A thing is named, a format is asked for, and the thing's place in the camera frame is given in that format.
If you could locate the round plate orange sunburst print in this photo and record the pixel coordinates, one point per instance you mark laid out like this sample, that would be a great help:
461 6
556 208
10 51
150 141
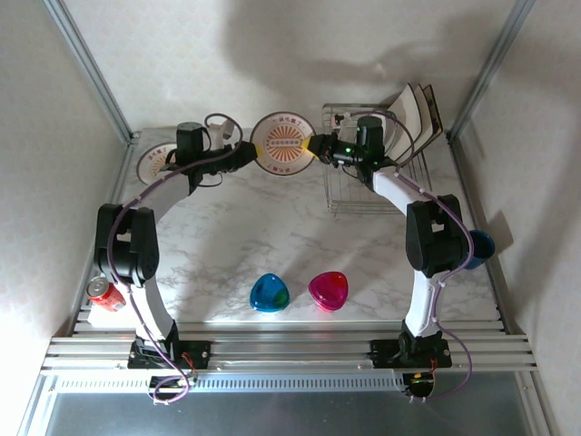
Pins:
152 165
283 143

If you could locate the square plate floral print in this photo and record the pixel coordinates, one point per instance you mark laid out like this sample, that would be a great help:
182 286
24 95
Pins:
436 118

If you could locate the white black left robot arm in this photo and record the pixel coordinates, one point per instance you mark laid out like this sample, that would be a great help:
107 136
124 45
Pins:
154 300

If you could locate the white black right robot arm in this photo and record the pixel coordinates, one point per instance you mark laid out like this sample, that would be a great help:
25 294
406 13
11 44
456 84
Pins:
422 300

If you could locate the pink translucent triangular container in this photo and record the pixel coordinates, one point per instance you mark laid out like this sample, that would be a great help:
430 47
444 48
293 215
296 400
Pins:
329 290

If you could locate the blue translucent triangular container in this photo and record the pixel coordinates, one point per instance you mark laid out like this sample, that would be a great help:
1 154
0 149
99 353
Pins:
268 293

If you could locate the blue enamel mug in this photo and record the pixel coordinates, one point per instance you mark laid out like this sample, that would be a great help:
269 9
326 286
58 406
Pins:
483 247

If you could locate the red soda can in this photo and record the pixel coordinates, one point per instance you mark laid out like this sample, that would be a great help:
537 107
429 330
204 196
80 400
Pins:
106 297

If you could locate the aluminium extrusion base rails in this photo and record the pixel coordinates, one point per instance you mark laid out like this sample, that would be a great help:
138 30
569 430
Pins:
290 345

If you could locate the grey metal shelf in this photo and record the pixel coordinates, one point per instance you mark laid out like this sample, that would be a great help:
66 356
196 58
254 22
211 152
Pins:
290 415

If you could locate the aluminium side rail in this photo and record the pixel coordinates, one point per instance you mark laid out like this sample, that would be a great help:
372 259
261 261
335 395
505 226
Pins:
119 181
465 181

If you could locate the aluminium frame post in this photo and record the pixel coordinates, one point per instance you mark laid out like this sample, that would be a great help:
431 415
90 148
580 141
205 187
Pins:
490 68
91 68

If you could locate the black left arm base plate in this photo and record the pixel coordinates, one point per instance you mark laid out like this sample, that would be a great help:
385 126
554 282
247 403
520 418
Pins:
199 352

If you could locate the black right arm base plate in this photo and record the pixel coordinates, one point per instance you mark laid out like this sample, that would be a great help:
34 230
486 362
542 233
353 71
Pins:
381 352

